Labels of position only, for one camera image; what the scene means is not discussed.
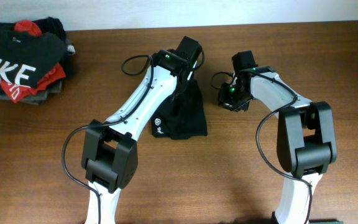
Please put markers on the black Sydrogen t-shirt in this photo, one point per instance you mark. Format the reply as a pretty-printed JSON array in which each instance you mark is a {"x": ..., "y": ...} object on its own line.
[{"x": 181, "y": 117}]

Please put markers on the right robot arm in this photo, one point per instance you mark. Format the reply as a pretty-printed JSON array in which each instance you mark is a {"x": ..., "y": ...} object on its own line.
[{"x": 306, "y": 142}]

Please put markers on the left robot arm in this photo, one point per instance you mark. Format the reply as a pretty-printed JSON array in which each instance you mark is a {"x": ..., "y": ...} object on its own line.
[{"x": 110, "y": 149}]

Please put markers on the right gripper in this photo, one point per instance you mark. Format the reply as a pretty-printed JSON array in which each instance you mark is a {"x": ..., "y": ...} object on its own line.
[{"x": 224, "y": 100}]

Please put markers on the navy folded t-shirt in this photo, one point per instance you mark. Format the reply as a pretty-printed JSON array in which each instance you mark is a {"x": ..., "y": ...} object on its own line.
[{"x": 53, "y": 26}]

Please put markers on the red folded t-shirt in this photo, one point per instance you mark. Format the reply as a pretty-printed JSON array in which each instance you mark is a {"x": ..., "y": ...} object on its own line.
[{"x": 51, "y": 79}]

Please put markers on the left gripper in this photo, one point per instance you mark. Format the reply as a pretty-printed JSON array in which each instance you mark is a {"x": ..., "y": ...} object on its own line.
[{"x": 179, "y": 94}]

